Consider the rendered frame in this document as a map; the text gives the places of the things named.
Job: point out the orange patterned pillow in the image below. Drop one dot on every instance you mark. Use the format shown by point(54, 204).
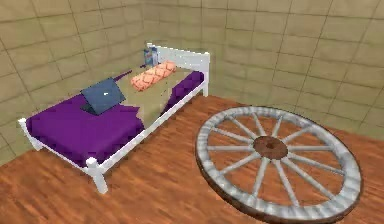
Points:
point(153, 75)

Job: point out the blue book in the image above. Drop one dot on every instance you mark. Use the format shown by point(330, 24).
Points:
point(150, 57)

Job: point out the grey wagon wheel table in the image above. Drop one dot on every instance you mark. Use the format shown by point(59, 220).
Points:
point(270, 147)

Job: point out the grey-blue laptop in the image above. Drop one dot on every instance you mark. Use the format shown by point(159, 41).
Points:
point(101, 95)

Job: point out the white bed with purple blanket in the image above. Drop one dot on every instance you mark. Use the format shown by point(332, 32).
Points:
point(83, 133)

